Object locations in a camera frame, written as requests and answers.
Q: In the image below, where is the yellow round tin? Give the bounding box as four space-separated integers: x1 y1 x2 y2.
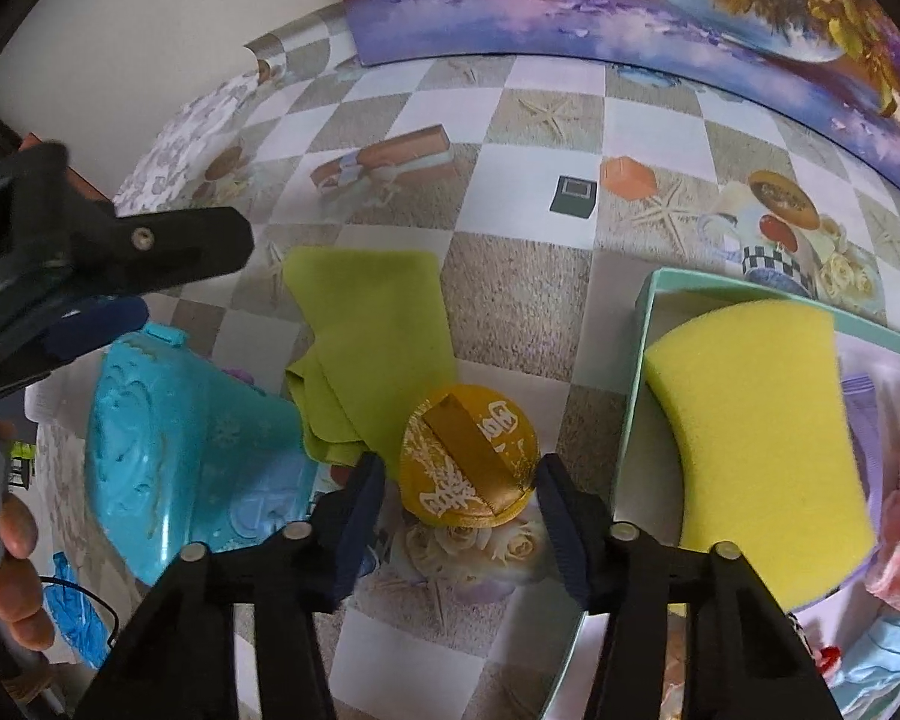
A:
397 384 541 527

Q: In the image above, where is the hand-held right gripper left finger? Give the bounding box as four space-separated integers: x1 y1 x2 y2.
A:
71 451 387 720

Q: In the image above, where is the teal plastic toy case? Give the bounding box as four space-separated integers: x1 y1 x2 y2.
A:
84 319 320 587

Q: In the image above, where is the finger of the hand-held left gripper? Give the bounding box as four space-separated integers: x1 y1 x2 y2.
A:
75 208 254 301
41 297 149 365

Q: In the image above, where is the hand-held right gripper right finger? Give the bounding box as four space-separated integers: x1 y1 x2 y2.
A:
534 454 845 720

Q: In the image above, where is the yellow-green cloth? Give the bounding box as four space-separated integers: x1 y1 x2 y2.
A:
281 246 458 466

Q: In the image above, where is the person's left hand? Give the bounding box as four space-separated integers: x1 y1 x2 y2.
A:
0 495 57 653

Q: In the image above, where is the flower painting poster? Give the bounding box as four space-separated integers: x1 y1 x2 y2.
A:
328 0 900 196

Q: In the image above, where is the black cable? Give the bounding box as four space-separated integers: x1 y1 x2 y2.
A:
37 576 121 650

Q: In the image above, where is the teal shallow cardboard box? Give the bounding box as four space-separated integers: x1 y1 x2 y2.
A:
540 266 900 720

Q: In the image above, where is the purple cloth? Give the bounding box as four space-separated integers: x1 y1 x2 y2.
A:
840 373 890 518

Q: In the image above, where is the yellow sponge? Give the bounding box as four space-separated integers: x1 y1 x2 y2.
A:
641 298 878 612

